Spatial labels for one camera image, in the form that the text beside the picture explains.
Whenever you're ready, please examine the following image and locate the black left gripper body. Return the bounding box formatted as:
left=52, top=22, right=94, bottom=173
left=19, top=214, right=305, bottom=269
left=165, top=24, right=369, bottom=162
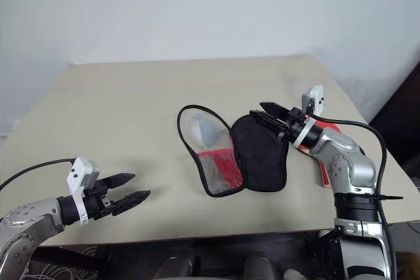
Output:
left=83, top=177, right=115, bottom=222

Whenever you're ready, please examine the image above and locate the small white rounded object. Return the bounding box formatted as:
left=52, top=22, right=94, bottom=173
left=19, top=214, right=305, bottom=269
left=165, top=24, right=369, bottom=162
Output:
left=283, top=268, right=306, bottom=280

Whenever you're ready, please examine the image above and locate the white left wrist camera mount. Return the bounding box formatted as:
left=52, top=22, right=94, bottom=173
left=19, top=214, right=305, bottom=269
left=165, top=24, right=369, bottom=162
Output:
left=66, top=157, right=100, bottom=227

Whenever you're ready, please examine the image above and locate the black cable tie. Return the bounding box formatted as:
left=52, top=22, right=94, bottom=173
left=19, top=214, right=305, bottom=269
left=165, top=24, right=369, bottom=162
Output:
left=369, top=193, right=404, bottom=201

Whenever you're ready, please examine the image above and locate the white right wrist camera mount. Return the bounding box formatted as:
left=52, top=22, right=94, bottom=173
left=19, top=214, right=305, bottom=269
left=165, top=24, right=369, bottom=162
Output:
left=293, top=85, right=326, bottom=150

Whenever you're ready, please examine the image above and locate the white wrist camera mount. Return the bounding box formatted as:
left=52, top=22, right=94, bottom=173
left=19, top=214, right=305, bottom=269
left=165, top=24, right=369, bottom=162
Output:
left=293, top=85, right=326, bottom=150
left=66, top=157, right=100, bottom=227

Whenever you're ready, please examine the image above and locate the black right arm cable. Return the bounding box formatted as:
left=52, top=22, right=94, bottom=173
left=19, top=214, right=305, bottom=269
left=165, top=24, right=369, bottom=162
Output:
left=306, top=102, right=400, bottom=280

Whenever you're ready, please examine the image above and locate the white blue paper insert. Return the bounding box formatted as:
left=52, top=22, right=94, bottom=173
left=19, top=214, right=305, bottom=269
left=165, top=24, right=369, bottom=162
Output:
left=188, top=113, right=220, bottom=148

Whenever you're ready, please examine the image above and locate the black mesh pouch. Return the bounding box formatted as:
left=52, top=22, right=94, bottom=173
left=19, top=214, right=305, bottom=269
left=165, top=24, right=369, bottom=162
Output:
left=177, top=104, right=290, bottom=199

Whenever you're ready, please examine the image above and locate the dark cabinet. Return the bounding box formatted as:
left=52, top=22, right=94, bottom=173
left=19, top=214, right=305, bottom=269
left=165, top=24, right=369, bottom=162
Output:
left=369, top=62, right=420, bottom=193

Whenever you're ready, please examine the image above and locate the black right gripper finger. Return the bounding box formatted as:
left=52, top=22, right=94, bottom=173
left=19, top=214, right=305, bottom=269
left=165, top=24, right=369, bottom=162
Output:
left=249, top=110, right=290, bottom=135
left=259, top=101, right=292, bottom=121

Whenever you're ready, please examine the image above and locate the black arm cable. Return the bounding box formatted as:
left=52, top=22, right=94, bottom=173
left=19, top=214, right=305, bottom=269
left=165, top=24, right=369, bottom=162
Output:
left=0, top=158, right=77, bottom=192
left=306, top=102, right=400, bottom=280

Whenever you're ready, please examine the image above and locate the black white patterned fabric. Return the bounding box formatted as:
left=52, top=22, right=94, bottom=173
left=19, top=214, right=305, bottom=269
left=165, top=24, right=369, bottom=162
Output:
left=28, top=246, right=101, bottom=280

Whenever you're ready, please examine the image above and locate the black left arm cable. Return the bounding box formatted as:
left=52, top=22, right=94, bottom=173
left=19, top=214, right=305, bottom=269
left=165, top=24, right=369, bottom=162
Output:
left=0, top=158, right=77, bottom=192

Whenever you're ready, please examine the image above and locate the red object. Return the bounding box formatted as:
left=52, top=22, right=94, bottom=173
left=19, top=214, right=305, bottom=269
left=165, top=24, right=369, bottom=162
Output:
left=299, top=120, right=343, bottom=189

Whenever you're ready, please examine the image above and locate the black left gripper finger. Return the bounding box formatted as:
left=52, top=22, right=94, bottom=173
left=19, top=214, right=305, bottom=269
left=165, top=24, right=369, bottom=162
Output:
left=112, top=190, right=152, bottom=217
left=104, top=172, right=137, bottom=190

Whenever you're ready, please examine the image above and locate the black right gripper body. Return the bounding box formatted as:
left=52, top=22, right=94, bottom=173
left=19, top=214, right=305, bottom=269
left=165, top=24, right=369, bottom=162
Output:
left=276, top=106, right=309, bottom=144

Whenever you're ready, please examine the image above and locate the dark rounded shape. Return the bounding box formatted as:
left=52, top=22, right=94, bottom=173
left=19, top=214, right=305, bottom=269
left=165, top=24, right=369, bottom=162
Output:
left=241, top=250, right=274, bottom=280

